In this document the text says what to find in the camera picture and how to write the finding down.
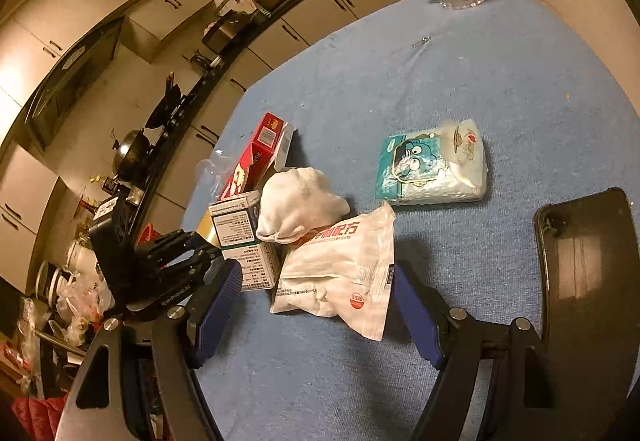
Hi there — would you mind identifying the red plastic basket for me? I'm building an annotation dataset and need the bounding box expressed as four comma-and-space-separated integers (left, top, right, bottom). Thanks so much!
135, 223, 167, 243

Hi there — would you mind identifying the black range hood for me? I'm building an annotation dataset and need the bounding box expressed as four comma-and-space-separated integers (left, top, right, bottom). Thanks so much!
25, 16, 126, 152

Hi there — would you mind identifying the black kitchen countertop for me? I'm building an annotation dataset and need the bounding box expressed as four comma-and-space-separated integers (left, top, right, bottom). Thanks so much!
115, 0, 401, 232

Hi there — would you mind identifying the blue tissue pack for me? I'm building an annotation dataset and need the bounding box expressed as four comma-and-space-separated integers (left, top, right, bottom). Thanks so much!
375, 118, 488, 206

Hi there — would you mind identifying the white sock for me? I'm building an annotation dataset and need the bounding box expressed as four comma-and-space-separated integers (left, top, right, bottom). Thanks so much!
255, 166, 351, 244

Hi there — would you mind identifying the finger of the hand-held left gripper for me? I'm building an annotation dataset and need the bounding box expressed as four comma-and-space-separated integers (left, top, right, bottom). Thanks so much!
150, 243, 224, 287
133, 230, 203, 263

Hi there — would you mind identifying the red cardboard box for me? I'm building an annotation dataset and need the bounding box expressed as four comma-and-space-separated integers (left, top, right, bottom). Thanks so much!
218, 112, 296, 202

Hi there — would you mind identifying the white plastic packet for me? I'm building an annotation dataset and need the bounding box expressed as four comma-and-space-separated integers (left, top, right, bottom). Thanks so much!
270, 200, 397, 342

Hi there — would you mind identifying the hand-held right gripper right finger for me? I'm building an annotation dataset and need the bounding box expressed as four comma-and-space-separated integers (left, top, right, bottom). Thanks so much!
392, 263, 636, 441

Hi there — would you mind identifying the clear plastic wrapper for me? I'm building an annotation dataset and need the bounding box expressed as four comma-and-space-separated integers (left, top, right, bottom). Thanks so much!
195, 151, 236, 194

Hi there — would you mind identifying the black frying pan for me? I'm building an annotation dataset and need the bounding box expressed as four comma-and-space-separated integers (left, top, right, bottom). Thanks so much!
145, 74, 183, 129

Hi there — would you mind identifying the white medicine box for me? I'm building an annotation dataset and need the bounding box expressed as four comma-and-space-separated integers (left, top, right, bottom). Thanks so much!
197, 190, 281, 292

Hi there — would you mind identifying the red quilted jacket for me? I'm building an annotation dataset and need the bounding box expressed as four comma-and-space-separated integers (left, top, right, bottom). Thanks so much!
10, 396, 71, 441

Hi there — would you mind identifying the steel wok with lid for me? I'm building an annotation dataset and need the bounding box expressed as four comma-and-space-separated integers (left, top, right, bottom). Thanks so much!
111, 130, 151, 177

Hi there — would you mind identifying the white plastic bag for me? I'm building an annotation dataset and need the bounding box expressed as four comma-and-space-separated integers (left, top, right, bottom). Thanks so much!
55, 271, 116, 322

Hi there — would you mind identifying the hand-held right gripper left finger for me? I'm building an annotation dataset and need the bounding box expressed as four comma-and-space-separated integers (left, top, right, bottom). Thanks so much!
57, 258, 243, 441

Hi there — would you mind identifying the steel rectangular pot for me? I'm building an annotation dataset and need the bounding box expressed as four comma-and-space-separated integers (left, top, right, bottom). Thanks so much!
202, 14, 241, 49

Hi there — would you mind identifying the blue tablecloth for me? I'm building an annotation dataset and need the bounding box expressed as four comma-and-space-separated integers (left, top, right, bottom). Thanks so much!
180, 0, 640, 441

